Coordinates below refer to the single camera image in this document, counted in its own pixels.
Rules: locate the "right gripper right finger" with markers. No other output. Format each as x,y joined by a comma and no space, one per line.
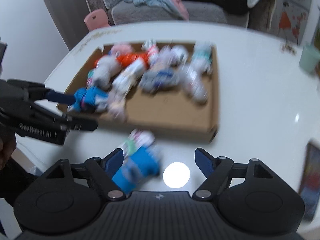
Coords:
216,172

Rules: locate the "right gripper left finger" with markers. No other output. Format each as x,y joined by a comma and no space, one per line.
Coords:
101,172

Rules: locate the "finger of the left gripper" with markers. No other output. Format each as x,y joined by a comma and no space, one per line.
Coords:
38,91
67,122

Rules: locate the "blue sock bundle purple band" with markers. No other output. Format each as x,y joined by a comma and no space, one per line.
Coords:
89,100

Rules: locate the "blue sock beige tie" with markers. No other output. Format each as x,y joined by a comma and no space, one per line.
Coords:
145,162

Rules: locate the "white pink-speckled green sock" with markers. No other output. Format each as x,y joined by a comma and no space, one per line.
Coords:
136,139

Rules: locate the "grey-white sock bead tie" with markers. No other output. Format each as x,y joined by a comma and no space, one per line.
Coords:
106,68

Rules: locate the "white ribbed sock roll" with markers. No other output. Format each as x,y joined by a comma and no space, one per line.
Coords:
123,83

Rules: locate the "grey sock roll blue print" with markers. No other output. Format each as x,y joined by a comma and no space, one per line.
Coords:
151,82

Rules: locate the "white green striped sock roll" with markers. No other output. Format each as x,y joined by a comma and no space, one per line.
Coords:
151,49

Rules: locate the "white sock teal band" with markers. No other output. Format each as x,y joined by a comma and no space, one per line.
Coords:
201,59

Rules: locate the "white fuzzy sock ball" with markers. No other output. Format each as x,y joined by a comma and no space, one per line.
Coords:
173,56

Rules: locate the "pastel striped sock roll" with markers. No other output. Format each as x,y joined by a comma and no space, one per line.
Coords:
161,62

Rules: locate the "pink fuzzy googly-eyed sock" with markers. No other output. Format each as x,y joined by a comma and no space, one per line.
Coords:
121,48

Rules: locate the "brown cardboard box tray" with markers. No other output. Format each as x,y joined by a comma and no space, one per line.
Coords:
168,111

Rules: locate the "smartphone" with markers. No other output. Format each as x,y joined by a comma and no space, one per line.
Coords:
309,185

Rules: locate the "pink plastic chair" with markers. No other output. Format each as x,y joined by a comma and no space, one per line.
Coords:
96,19

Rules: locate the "grey sofa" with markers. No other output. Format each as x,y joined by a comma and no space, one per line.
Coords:
254,14

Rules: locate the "crumbs pile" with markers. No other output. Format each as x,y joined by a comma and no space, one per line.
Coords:
287,47

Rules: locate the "mint green cup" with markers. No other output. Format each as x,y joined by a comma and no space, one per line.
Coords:
309,58

